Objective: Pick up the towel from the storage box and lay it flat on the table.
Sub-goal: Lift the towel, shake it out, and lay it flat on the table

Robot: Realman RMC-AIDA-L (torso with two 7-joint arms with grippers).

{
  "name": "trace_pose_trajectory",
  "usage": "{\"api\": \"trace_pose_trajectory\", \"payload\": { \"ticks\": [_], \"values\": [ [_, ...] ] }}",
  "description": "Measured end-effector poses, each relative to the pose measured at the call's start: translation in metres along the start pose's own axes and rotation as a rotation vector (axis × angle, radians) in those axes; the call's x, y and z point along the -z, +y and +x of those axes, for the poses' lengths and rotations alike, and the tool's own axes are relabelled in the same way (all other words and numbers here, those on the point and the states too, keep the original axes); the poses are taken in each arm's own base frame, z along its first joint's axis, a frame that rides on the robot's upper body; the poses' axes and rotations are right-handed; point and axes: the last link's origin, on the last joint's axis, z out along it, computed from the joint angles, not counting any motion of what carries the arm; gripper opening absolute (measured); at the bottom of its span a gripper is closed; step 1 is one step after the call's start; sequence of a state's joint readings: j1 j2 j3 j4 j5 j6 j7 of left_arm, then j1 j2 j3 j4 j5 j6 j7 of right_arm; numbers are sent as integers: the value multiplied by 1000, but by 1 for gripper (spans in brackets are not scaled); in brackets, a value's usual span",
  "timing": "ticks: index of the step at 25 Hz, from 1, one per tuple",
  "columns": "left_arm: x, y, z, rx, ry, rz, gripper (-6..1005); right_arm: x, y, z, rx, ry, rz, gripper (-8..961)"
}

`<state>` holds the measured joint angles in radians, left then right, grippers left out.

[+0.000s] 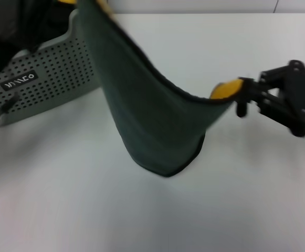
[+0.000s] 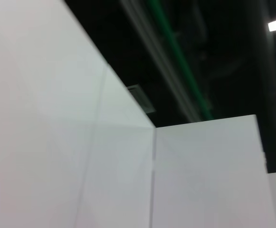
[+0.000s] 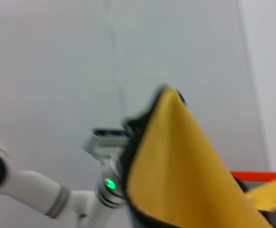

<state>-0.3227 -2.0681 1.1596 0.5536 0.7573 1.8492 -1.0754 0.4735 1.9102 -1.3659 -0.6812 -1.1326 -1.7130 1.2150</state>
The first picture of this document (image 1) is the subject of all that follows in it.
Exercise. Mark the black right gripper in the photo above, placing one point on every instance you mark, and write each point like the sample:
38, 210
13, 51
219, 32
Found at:
304, 94

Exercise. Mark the dark green yellow towel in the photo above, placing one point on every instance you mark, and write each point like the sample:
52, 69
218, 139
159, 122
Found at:
147, 105

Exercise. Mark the grey perforated storage box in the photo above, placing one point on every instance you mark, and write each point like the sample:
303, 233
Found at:
50, 73

